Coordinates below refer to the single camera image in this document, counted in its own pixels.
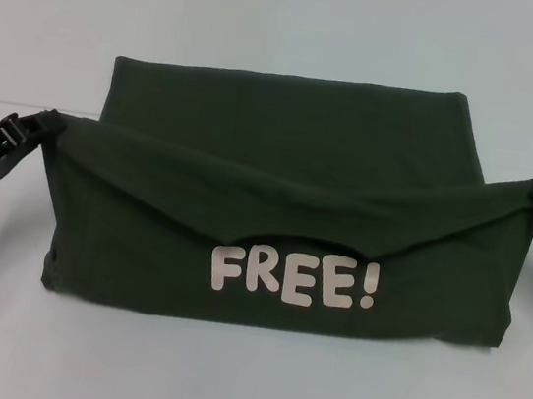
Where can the dark green t-shirt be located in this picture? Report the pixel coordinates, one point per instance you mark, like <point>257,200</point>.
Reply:
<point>270,170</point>

